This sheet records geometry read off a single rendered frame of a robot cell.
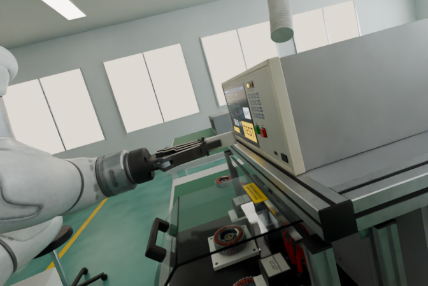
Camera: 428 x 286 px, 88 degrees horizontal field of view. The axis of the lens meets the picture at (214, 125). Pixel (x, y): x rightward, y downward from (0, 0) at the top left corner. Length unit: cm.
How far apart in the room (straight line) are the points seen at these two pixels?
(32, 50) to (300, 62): 591
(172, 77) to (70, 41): 223
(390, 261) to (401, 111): 25
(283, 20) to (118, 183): 153
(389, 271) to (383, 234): 6
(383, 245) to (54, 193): 47
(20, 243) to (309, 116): 96
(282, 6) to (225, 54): 365
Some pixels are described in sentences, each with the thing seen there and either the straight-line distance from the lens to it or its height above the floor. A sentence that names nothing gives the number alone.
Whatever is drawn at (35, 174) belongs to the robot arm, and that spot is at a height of 125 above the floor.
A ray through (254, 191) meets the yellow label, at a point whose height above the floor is 107.
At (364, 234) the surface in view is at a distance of 42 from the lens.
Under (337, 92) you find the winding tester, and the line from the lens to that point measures 44.
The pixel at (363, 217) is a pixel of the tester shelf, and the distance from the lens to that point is 36.
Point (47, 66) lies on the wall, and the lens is 594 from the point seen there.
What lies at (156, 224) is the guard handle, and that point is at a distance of 52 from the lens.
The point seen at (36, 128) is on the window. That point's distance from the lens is 605.
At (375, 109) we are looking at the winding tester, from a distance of 49.
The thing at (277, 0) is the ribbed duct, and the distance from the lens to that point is 188.
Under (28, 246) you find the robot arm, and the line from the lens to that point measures 105.
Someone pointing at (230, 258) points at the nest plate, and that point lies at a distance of 81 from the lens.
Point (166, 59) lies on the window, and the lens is 528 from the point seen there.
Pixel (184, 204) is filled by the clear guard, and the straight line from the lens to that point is 55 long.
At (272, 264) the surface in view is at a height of 87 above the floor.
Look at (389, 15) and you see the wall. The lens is 771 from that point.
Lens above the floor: 129
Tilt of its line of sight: 8 degrees down
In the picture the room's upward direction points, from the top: 16 degrees counter-clockwise
